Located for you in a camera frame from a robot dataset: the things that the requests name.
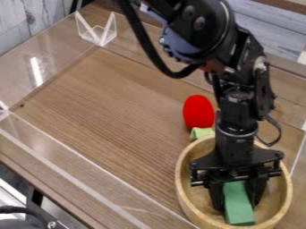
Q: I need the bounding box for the clear acrylic corner bracket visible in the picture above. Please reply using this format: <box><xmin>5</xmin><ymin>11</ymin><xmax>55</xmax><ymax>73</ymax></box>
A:
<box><xmin>73</xmin><ymin>12</ymin><xmax>117</xmax><ymax>47</ymax></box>

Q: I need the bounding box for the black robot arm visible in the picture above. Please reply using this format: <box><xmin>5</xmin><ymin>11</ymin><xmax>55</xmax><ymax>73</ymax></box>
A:
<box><xmin>116</xmin><ymin>0</ymin><xmax>284</xmax><ymax>212</ymax></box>

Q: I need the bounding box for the red plush ball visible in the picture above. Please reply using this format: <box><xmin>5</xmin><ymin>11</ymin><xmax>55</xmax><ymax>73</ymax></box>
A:
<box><xmin>183</xmin><ymin>95</ymin><xmax>215</xmax><ymax>129</ymax></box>

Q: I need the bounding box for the clear acrylic enclosure wall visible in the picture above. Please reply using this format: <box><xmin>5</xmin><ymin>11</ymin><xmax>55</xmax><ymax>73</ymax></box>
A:
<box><xmin>0</xmin><ymin>8</ymin><xmax>306</xmax><ymax>229</ymax></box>

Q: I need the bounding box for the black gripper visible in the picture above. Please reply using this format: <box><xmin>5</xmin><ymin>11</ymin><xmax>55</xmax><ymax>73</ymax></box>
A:
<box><xmin>190</xmin><ymin>148</ymin><xmax>284</xmax><ymax>212</ymax></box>

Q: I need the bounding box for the brown wooden bowl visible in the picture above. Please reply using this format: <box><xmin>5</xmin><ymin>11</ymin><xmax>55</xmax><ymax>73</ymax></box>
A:
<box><xmin>175</xmin><ymin>136</ymin><xmax>292</xmax><ymax>229</ymax></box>

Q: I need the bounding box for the black table frame bracket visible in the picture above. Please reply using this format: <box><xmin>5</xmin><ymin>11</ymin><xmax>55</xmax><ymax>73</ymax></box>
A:
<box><xmin>27</xmin><ymin>188</ymin><xmax>68</xmax><ymax>229</ymax></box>

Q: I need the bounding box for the green rectangular block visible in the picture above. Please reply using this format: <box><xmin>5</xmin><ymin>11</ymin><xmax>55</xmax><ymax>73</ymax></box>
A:
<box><xmin>223</xmin><ymin>182</ymin><xmax>255</xmax><ymax>226</ymax></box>

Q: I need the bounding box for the black cable bottom left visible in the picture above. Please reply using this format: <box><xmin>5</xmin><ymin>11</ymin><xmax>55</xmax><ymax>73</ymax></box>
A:
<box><xmin>0</xmin><ymin>205</ymin><xmax>55</xmax><ymax>229</ymax></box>

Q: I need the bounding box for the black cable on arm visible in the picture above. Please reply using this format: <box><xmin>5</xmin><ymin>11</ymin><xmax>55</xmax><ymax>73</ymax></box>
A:
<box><xmin>117</xmin><ymin>0</ymin><xmax>202</xmax><ymax>80</ymax></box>

